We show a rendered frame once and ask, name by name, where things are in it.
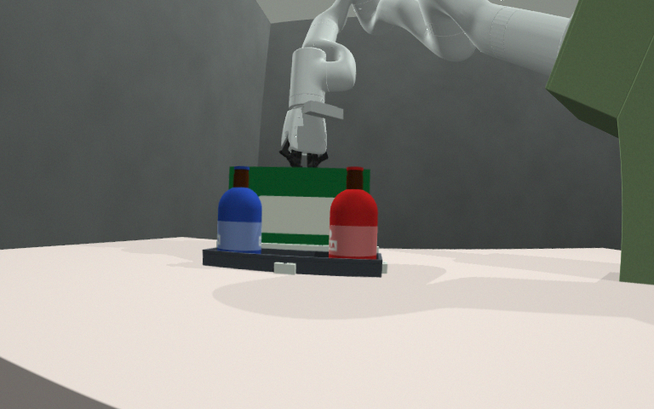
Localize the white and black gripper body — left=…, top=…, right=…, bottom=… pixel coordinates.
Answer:
left=281, top=107, right=327, bottom=156

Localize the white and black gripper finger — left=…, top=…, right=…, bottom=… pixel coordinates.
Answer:
left=279, top=137, right=302, bottom=167
left=307, top=152, right=328, bottom=168

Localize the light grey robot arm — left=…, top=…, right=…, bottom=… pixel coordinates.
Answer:
left=289, top=0, right=573, bottom=121

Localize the blue-labeled bottle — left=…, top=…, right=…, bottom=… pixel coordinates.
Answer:
left=217, top=166, right=262, bottom=254

